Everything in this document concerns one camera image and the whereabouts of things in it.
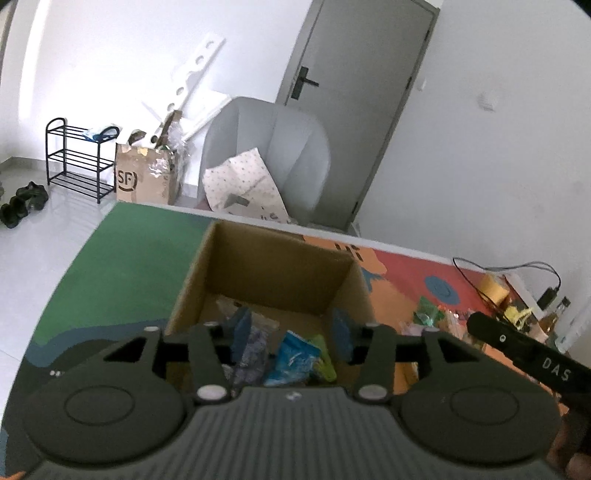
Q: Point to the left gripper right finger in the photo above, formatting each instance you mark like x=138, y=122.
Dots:
x=372, y=347

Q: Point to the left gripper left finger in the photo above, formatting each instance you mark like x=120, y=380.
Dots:
x=210, y=348

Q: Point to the long purple snack packet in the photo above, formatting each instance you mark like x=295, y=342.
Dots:
x=249, y=334

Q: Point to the green snack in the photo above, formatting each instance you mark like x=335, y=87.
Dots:
x=428, y=314

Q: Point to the blue white snack packet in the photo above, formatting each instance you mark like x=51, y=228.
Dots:
x=294, y=361

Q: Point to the small purple snack packet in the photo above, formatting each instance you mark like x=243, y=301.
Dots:
x=412, y=329

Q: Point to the person's right hand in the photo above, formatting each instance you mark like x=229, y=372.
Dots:
x=570, y=450

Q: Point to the glass bottle amber liquid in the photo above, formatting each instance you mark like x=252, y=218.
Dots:
x=548, y=323

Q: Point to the white power strip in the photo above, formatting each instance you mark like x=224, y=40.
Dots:
x=520, y=287

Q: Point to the yellow crumpled wrapper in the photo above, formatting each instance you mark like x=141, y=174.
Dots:
x=521, y=319

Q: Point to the open cardboard box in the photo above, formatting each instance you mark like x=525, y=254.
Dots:
x=280, y=276

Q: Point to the colourful cat table mat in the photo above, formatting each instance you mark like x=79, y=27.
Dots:
x=182, y=347

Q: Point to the yellow tape roll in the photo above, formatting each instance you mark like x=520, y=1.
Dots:
x=493, y=289

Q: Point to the dotted white cushion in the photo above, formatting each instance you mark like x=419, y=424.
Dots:
x=243, y=186

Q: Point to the SF cardboard box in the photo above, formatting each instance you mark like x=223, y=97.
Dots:
x=146, y=172

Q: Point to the grey armchair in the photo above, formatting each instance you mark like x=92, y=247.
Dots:
x=292, y=143

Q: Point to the black shoes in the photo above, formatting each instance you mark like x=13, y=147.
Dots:
x=30, y=197

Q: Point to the black shoe rack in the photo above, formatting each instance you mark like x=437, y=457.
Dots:
x=78, y=159

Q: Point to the white perforated board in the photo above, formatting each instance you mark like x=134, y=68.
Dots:
x=176, y=88

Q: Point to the grey door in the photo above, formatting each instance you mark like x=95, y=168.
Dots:
x=352, y=67

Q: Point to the black charger with cable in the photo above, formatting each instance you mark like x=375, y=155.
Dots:
x=543, y=279

